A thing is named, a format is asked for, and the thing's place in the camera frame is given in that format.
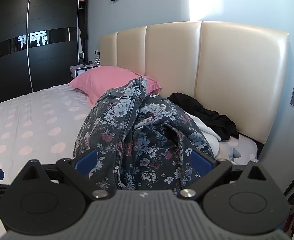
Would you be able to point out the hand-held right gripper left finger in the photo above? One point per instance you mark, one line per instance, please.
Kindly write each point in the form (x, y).
(87, 160)

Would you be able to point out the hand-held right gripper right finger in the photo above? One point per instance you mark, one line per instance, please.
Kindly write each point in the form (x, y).
(202, 163)

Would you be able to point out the dark floral pants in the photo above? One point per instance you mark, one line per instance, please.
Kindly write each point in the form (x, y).
(147, 135)

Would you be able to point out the white garment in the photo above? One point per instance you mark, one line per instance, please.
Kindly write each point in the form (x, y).
(220, 142)

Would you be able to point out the black garment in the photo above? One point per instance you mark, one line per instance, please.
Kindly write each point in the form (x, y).
(212, 120)

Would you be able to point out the polka-dot bed sheet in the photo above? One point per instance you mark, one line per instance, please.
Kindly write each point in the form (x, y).
(29, 120)

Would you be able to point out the pink pillow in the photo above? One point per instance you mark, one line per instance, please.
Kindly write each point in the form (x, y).
(107, 80)

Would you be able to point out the white nightstand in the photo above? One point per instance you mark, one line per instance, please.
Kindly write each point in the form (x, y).
(80, 70)

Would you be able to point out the cream padded headboard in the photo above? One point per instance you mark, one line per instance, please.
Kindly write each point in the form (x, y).
(224, 67)

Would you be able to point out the black sliding-door wardrobe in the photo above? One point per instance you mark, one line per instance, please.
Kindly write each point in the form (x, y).
(49, 62)

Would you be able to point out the open closet shelf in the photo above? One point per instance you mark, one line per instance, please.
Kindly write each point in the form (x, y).
(82, 17)

